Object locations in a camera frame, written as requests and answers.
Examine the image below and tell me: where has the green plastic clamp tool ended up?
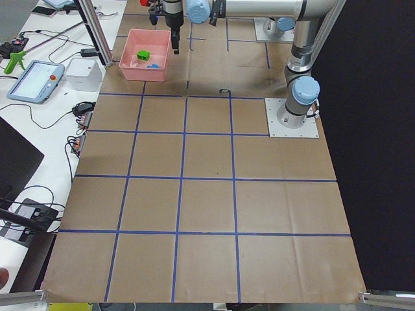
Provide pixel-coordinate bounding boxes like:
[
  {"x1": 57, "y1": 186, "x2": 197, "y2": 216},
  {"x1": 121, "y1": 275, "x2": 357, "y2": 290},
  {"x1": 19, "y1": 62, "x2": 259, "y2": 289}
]
[{"x1": 4, "y1": 51, "x2": 26, "y2": 75}]

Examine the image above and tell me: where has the white cube box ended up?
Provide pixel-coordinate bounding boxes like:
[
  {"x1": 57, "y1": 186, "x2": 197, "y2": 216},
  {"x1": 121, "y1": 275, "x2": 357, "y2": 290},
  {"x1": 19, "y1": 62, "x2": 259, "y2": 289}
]
[{"x1": 65, "y1": 58, "x2": 102, "y2": 92}]

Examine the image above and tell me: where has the green toy block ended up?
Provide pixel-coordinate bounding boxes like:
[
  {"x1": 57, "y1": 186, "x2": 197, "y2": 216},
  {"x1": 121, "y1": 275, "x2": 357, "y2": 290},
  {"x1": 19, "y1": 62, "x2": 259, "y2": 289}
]
[{"x1": 136, "y1": 50, "x2": 151, "y2": 62}]

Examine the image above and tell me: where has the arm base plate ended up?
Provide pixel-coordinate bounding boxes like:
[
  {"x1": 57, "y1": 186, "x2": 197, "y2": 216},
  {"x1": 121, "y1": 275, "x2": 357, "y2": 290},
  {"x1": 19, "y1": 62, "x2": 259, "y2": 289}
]
[
  {"x1": 265, "y1": 98, "x2": 319, "y2": 139},
  {"x1": 254, "y1": 17, "x2": 295, "y2": 43}
]

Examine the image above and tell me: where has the pink plastic box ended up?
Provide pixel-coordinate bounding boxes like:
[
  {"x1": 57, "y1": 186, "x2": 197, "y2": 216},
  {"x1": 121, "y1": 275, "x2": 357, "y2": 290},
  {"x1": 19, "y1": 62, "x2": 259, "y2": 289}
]
[{"x1": 119, "y1": 29, "x2": 171, "y2": 82}]

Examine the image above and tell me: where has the teach pendant tablet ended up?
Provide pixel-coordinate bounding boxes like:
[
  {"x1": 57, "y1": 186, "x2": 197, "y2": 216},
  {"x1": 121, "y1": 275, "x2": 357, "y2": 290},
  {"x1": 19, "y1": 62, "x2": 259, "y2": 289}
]
[{"x1": 6, "y1": 60, "x2": 65, "y2": 104}]

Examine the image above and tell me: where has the black smartphone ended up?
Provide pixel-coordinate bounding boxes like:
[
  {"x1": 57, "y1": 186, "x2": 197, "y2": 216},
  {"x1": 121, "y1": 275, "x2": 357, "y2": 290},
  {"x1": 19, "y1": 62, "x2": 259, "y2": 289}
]
[{"x1": 31, "y1": 6, "x2": 57, "y2": 17}]

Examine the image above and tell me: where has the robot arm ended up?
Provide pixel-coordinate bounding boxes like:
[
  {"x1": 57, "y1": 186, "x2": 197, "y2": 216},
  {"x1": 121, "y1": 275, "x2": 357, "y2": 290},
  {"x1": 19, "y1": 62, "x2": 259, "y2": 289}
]
[
  {"x1": 277, "y1": 17, "x2": 320, "y2": 129},
  {"x1": 139, "y1": 1, "x2": 340, "y2": 58}
]

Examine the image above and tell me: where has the black power adapter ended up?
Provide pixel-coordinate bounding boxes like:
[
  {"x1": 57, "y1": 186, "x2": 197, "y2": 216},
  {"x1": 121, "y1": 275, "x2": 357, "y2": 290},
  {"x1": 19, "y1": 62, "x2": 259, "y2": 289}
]
[{"x1": 80, "y1": 48, "x2": 98, "y2": 58}]

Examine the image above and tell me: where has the black laptop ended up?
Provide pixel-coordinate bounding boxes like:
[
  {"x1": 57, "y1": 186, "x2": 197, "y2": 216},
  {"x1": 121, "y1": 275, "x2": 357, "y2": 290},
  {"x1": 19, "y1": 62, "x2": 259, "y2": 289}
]
[{"x1": 1, "y1": 118, "x2": 44, "y2": 208}]

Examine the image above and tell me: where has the aluminium frame post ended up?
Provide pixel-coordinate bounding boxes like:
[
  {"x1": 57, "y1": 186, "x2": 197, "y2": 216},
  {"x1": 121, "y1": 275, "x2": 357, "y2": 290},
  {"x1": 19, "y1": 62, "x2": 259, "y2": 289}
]
[{"x1": 74, "y1": 0, "x2": 113, "y2": 67}]

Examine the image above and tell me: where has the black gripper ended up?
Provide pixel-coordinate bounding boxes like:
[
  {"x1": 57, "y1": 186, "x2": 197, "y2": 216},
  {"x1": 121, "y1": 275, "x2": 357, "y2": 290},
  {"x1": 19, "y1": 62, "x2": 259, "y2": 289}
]
[{"x1": 148, "y1": 0, "x2": 184, "y2": 54}]

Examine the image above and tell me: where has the red toy block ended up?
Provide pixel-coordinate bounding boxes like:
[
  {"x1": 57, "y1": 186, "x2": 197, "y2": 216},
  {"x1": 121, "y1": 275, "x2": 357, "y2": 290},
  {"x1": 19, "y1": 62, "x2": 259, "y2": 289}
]
[{"x1": 139, "y1": 0, "x2": 153, "y2": 7}]

